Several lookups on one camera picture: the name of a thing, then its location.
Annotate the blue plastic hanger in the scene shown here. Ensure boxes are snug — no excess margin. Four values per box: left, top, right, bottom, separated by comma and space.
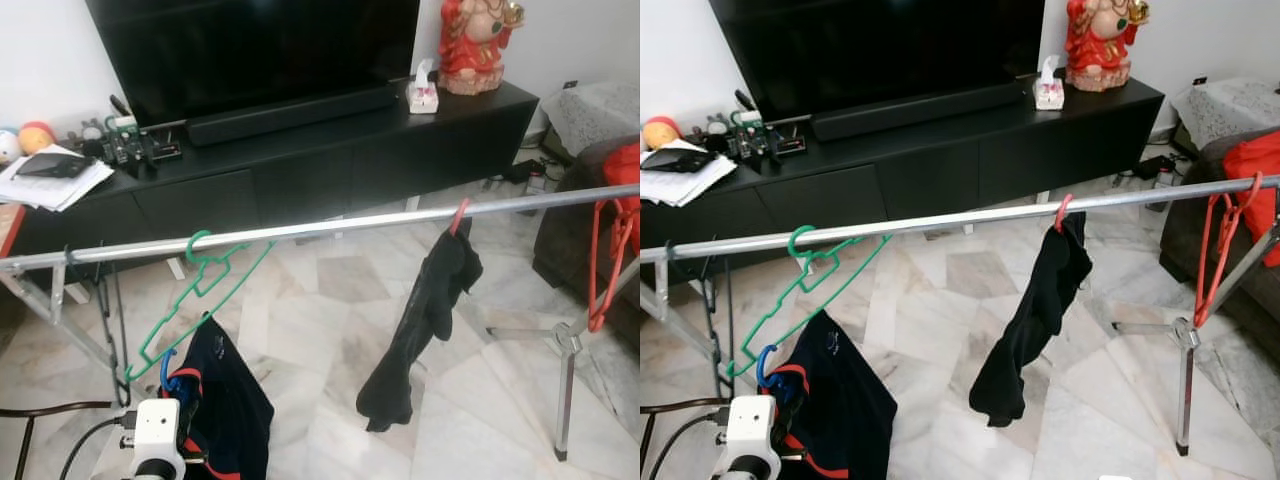
755, 343, 796, 396
158, 345, 201, 401

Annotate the dark garment with red trim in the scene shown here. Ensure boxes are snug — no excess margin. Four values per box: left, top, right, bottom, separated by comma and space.
165, 315, 276, 480
765, 310, 898, 480

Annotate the green plastic hanger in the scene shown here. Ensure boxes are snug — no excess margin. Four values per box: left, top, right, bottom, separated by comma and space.
725, 226, 893, 379
125, 230, 276, 383

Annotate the stack of white papers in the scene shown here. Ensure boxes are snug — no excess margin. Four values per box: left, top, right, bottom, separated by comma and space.
640, 140, 739, 208
0, 145, 116, 213

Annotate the dark grey sofa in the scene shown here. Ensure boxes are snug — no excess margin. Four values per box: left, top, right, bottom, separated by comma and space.
1160, 125, 1280, 331
533, 135, 641, 321

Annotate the black wallet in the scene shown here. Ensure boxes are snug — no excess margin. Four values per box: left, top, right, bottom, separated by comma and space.
645, 148, 711, 174
15, 152, 96, 181

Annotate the orange round toy ball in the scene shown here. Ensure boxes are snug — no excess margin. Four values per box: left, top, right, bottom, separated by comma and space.
18, 121, 58, 156
643, 116, 681, 151

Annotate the lace-covered side table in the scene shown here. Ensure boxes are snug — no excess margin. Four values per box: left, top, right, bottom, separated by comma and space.
540, 80, 641, 156
1170, 77, 1280, 151

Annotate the green circuit board gadget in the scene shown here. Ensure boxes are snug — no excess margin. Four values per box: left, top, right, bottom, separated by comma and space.
75, 95, 186, 169
705, 90, 809, 161

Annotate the black hanging garment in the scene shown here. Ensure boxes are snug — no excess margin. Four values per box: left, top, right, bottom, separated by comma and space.
968, 212, 1093, 429
355, 218, 484, 433

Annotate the red laughing Buddha statue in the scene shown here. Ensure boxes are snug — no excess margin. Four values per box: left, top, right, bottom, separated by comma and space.
438, 0, 526, 96
1065, 0, 1151, 93

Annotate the white pink tissue box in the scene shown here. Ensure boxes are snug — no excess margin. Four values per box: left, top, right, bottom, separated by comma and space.
406, 58, 441, 114
1033, 55, 1067, 111

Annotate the black TV console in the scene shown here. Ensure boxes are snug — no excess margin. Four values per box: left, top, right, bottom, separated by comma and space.
640, 78, 1166, 251
10, 80, 541, 266

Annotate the black soundbar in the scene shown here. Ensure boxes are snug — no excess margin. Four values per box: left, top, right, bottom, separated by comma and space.
810, 80, 1023, 142
187, 85, 398, 147

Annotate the black flat television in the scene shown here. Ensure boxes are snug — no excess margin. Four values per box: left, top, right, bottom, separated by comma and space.
710, 0, 1046, 121
85, 0, 421, 126

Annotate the silver metal clothes rack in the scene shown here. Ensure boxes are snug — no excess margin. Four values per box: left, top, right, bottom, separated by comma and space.
640, 175, 1280, 458
0, 184, 641, 463

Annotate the black wire hanger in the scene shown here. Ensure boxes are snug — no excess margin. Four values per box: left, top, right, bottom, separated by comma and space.
95, 240, 136, 406
700, 255, 736, 401

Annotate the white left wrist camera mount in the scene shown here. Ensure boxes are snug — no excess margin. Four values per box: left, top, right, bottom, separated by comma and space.
715, 395, 783, 480
120, 398, 191, 480

